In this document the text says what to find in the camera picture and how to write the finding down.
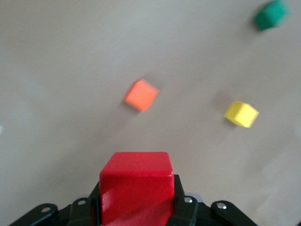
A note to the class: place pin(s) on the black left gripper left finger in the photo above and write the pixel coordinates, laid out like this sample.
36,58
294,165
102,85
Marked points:
70,216

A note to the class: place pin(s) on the green wooden block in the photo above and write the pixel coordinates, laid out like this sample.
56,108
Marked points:
270,15

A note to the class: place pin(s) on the yellow wooden block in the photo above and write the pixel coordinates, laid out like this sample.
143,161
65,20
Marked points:
241,115

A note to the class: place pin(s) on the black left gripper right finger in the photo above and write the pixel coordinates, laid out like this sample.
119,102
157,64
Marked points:
192,214

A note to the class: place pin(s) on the orange wooden block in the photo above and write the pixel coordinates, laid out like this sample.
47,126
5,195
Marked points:
141,95

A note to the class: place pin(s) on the red wooden block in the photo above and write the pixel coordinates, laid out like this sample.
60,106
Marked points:
136,188

